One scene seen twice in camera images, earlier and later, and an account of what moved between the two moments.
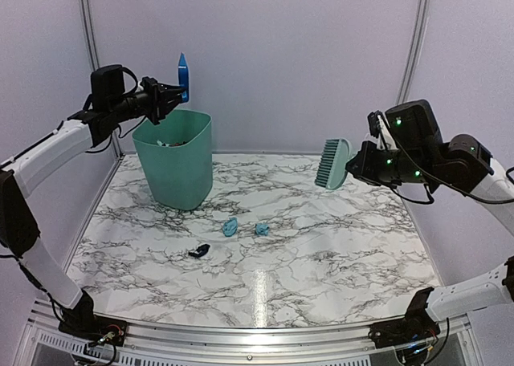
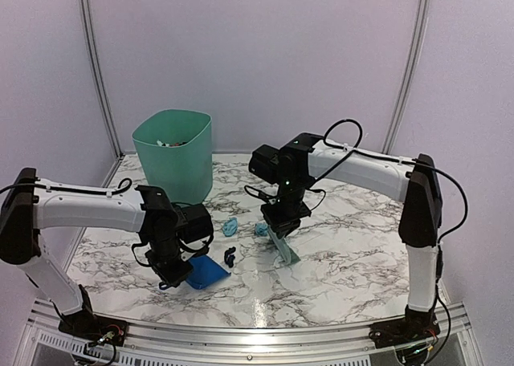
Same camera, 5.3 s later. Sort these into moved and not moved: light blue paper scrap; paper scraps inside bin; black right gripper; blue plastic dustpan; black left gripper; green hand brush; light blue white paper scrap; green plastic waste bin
Moved: green hand brush; black left gripper; black right gripper; blue plastic dustpan
Not moved: paper scraps inside bin; light blue paper scrap; green plastic waste bin; light blue white paper scrap
